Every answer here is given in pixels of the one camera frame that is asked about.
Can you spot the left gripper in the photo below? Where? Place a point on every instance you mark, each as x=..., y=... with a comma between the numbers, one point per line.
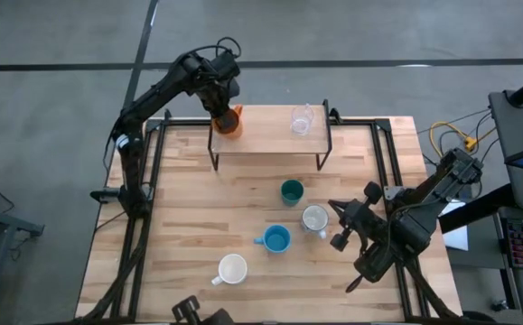
x=220, y=77

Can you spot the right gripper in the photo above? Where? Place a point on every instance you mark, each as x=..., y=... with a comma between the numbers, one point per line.
x=362, y=221

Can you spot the orange faceted mug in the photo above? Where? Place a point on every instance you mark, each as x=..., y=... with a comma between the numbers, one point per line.
x=234, y=133

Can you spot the blue white floral mug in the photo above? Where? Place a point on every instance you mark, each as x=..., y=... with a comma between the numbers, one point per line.
x=314, y=216

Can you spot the green cup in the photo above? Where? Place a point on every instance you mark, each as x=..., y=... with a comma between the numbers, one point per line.
x=292, y=192

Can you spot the light blue faceted mug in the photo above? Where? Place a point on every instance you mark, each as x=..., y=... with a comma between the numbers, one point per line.
x=277, y=239

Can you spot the clear glass cup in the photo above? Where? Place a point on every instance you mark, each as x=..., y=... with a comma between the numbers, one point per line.
x=301, y=122

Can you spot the white ribbed mug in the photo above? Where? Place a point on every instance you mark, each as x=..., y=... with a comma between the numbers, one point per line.
x=233, y=269

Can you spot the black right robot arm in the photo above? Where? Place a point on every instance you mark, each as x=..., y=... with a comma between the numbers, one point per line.
x=441, y=180

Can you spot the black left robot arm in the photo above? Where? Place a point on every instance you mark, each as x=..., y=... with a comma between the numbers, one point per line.
x=152, y=97

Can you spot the white paper sheet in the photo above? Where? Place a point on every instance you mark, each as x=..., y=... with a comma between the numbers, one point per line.
x=457, y=237

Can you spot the black diagonal bar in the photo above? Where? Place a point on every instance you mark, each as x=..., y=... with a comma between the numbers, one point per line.
x=478, y=207

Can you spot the metal table clamp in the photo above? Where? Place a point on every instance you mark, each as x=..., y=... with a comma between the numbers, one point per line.
x=186, y=309

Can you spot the wooden shelf black frame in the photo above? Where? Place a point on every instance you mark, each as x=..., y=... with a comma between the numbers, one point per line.
x=265, y=131

